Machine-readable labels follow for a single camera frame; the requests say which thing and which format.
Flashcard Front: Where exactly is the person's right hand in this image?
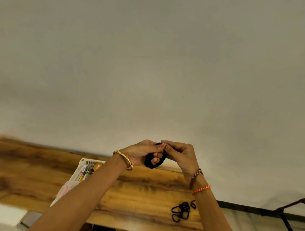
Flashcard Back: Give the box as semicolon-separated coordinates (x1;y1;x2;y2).
160;139;201;176

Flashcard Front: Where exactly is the person's left hand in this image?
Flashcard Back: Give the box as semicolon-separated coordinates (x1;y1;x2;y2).
119;139;167;168

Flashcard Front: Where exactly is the black shoelace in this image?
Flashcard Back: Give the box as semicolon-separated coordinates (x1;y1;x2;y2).
170;199;197;223
143;141;169;170

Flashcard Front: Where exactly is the person's right forearm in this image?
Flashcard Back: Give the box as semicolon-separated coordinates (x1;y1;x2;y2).
186;170;233;231

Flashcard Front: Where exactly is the person's left forearm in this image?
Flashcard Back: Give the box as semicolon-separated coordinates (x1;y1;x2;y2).
28;155;130;231

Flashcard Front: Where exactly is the white plastic lattice basket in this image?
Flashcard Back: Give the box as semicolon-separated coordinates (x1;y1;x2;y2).
50;157;107;208

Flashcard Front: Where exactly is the black tripod stand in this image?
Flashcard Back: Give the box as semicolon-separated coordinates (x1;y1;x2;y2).
274;197;305;231

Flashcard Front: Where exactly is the white box under table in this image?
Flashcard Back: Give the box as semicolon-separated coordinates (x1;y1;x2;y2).
0;203;30;228

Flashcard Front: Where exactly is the gold bracelet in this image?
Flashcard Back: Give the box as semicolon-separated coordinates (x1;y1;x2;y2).
112;149;134;171

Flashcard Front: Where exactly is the brown beaded bracelet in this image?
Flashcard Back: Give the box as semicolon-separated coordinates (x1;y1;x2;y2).
188;168;205;190

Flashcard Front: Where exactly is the orange braided bracelet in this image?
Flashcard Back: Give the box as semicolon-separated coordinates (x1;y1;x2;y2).
192;184;212;195

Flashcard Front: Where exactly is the clear container with red handles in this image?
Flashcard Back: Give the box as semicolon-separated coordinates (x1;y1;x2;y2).
54;183;73;201

